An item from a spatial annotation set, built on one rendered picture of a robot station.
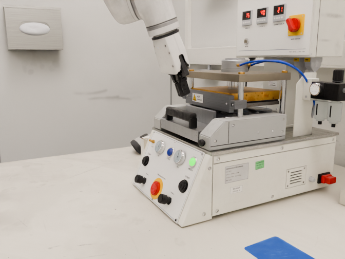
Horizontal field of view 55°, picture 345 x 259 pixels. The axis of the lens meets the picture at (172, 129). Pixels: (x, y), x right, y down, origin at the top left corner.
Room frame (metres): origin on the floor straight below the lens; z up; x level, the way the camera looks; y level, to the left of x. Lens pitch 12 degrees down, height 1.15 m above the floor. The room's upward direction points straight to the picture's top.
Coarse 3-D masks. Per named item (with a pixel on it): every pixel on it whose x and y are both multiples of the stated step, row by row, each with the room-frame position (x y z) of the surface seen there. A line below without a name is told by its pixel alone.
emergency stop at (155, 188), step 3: (153, 183) 0.90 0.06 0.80; (156, 183) 0.89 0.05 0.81; (159, 183) 0.89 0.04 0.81; (153, 186) 0.89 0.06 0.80; (156, 186) 0.88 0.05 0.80; (159, 186) 0.88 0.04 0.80; (150, 189) 0.90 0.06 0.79; (153, 189) 0.89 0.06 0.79; (156, 189) 0.87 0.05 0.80; (159, 189) 0.87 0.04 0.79; (153, 192) 0.88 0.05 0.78; (156, 192) 0.87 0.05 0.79
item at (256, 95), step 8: (200, 88) 1.03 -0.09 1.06; (208, 88) 1.03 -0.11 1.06; (216, 88) 1.03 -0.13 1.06; (224, 88) 1.03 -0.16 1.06; (232, 88) 1.00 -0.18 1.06; (248, 88) 1.02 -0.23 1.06; (256, 88) 1.02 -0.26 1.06; (248, 96) 0.91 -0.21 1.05; (256, 96) 0.92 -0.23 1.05; (264, 96) 0.93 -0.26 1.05; (272, 96) 0.95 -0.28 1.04; (248, 104) 0.91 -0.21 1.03; (256, 104) 0.92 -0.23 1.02; (264, 104) 0.94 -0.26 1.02; (272, 104) 0.95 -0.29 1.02
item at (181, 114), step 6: (168, 108) 0.97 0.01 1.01; (174, 108) 0.95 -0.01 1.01; (168, 114) 0.97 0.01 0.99; (174, 114) 0.94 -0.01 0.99; (180, 114) 0.91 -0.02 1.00; (186, 114) 0.88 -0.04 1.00; (192, 114) 0.86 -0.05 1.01; (186, 120) 0.88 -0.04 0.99; (192, 120) 0.86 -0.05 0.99; (192, 126) 0.86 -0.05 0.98
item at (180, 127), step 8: (192, 112) 0.99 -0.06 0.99; (200, 112) 0.95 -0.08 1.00; (208, 112) 0.91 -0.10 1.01; (168, 120) 0.98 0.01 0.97; (176, 120) 0.98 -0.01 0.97; (184, 120) 0.98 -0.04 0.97; (200, 120) 0.95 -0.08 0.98; (208, 120) 0.91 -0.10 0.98; (168, 128) 0.97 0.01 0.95; (176, 128) 0.93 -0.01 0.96; (184, 128) 0.89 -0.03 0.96; (192, 128) 0.86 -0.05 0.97; (200, 128) 0.86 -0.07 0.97; (184, 136) 0.89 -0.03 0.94; (192, 136) 0.85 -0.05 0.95
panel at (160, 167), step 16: (176, 144) 0.91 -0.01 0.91; (160, 160) 0.94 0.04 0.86; (144, 176) 0.98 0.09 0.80; (160, 176) 0.90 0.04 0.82; (176, 176) 0.84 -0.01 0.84; (192, 176) 0.79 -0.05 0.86; (144, 192) 0.94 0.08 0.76; (160, 192) 0.87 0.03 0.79; (176, 192) 0.81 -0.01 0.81; (160, 208) 0.84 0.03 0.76; (176, 208) 0.78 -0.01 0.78
